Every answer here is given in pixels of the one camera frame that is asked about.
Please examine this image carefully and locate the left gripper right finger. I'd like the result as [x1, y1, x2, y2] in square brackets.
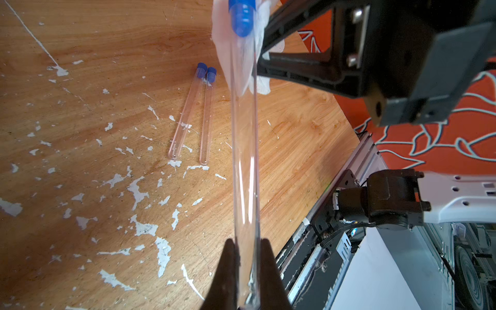
[260, 239, 292, 310]

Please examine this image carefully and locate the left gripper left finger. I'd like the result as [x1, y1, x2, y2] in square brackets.
[200, 239, 238, 310]

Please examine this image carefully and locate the white wipe cloth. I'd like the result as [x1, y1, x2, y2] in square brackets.
[212, 1, 276, 96]

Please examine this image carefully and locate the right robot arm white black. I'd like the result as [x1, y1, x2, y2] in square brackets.
[258, 1, 495, 229]

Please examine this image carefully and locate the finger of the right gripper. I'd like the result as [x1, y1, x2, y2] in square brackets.
[262, 1, 337, 52]
[257, 52, 364, 97]

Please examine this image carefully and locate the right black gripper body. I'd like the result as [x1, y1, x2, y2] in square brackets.
[333, 1, 495, 126]

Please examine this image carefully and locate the test tube blue cap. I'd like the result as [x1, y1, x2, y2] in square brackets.
[168, 63, 207, 160]
[200, 67, 217, 165]
[229, 1, 260, 309]

